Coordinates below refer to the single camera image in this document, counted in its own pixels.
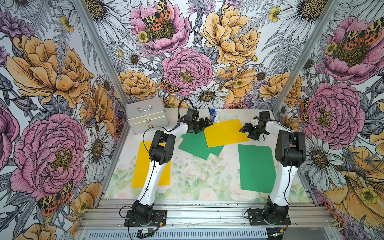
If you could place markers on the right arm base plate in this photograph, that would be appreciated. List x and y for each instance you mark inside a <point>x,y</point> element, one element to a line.
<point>257,217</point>

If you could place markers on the silver metal case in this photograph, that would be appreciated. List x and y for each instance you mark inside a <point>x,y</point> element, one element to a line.
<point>146,114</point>

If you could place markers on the aluminium corner post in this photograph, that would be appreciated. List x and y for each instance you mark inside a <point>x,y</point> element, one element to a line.
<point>97,41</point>
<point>323,22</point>

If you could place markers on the yellow paper sheet under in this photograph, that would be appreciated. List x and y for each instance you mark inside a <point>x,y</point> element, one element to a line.
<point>225,133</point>

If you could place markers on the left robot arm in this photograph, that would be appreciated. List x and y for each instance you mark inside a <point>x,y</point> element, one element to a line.
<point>160,154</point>

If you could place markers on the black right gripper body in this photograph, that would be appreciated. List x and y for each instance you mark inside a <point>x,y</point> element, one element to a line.
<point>254,131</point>

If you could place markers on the yellow paper sheet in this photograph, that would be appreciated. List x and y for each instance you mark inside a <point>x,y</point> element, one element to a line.
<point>142,168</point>

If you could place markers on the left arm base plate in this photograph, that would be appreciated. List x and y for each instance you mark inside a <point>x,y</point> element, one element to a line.
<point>156,218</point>

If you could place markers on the aluminium corner post left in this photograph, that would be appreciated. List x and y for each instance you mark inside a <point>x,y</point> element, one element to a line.
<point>97,41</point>

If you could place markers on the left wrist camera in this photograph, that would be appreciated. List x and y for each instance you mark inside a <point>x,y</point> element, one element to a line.
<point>191,115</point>

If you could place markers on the large green paper sheet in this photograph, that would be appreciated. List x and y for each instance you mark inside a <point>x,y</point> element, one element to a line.
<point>257,168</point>

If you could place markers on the aluminium corner post right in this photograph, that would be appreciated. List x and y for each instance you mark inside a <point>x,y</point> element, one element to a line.
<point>323,22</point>

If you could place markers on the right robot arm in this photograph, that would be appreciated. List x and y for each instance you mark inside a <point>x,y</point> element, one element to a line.
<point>290,153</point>

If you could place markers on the blue white snack packet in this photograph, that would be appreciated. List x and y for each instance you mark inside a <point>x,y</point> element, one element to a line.
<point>214,115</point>

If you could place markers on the aluminium rail frame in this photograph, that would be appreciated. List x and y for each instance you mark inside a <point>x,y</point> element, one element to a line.
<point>110,214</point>

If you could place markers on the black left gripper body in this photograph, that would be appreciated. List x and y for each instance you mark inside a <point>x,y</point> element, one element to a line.
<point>200,125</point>

